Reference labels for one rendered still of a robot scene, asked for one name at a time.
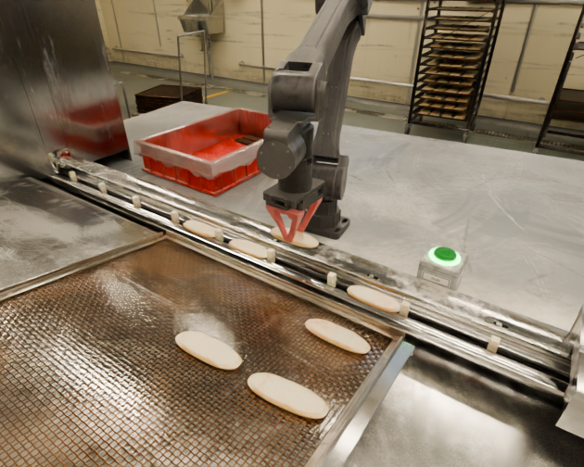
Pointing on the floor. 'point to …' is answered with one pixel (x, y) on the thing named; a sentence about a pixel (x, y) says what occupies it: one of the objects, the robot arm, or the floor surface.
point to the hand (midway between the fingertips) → (294, 233)
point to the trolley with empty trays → (148, 99)
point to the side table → (443, 211)
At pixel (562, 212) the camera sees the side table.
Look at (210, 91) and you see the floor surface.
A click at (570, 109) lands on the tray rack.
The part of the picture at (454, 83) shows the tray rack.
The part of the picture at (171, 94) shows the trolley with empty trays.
